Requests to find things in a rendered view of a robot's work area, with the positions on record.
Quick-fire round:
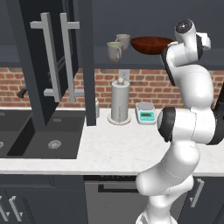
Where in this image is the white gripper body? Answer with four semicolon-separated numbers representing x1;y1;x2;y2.
202;32;212;51

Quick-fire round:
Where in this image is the dark plain cabinet door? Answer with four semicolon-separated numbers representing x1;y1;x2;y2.
73;0;97;127

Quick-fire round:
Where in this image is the dark base cabinet door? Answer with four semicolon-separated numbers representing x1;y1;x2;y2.
178;176;224;224

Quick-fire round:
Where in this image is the dark cabinet door with glass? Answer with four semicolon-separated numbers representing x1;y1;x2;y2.
4;0;81;129

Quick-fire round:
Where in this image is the dark base cabinet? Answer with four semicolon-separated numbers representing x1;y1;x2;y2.
0;174;89;224

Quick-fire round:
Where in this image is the brown wooden bowl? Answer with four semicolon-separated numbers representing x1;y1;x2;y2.
129;36;175;55

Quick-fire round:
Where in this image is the beige mug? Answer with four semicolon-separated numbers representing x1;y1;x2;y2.
106;41;124;63
115;33;131;53

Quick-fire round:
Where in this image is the white kitchen scale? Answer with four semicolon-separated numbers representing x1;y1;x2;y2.
135;101;158;126

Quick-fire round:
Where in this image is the grey paper towel holder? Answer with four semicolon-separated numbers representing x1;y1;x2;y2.
107;77;132;126

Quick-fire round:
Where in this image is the grey soap dispenser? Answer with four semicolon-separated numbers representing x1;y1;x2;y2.
94;97;101;119

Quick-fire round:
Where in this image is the black sink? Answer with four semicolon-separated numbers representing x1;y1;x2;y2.
0;108;87;160

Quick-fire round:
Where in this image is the grey dishwasher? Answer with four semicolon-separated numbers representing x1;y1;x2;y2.
83;175;187;224

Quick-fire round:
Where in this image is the black tap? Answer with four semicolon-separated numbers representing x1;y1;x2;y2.
17;85;29;99

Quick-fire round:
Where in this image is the white wall socket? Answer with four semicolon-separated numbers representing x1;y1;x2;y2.
118;68;131;82

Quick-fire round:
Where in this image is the dark open wall cabinet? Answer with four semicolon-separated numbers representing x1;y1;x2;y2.
92;0;224;71

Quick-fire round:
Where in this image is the grey bar door handle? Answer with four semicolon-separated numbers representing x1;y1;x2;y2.
59;12;86;103
30;11;63;103

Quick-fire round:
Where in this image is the grey base cabinet handle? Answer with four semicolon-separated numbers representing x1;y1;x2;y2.
8;195;24;223
0;195;10;223
189;178;206;208

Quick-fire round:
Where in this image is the black dishwasher handle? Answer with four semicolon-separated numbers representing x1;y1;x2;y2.
97;184;140;193

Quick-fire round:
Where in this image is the dark closed wall cabinet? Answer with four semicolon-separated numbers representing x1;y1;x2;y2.
0;0;23;69

